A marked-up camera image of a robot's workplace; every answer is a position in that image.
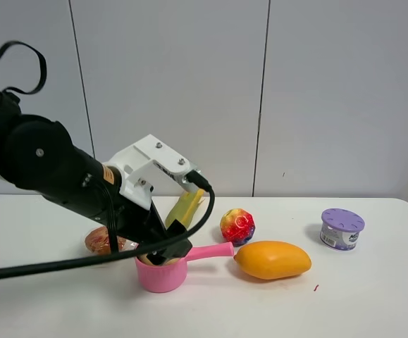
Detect wrapped red topped muffin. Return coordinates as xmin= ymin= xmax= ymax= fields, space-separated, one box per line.
xmin=84 ymin=226 xmax=137 ymax=256

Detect black cable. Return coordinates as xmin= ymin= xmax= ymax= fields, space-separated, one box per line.
xmin=0 ymin=40 xmax=216 ymax=282

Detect red rainbow apple ball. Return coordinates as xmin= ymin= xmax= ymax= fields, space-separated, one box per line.
xmin=220 ymin=208 xmax=256 ymax=247

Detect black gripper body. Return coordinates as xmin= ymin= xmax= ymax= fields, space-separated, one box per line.
xmin=54 ymin=147 xmax=167 ymax=244

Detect brown potato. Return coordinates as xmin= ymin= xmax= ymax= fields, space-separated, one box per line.
xmin=140 ymin=255 xmax=180 ymax=267

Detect yellow mango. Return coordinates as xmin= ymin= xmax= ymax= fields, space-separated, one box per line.
xmin=234 ymin=241 xmax=312 ymax=280

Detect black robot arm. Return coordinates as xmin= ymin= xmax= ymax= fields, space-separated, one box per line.
xmin=0 ymin=91 xmax=193 ymax=265

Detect green yellow corn cob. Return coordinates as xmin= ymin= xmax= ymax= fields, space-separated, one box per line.
xmin=164 ymin=189 xmax=205 ymax=229

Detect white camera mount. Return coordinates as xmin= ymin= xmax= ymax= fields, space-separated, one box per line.
xmin=105 ymin=134 xmax=199 ymax=211

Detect pink toy saucepan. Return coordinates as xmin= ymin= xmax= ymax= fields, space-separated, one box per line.
xmin=135 ymin=242 xmax=234 ymax=293

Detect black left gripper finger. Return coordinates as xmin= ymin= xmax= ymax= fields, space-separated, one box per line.
xmin=161 ymin=220 xmax=192 ymax=259

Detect purple lid air freshener can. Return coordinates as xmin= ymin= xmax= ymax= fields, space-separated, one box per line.
xmin=320 ymin=208 xmax=365 ymax=251

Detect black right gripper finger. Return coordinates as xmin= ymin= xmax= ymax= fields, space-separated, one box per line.
xmin=146 ymin=249 xmax=171 ymax=265

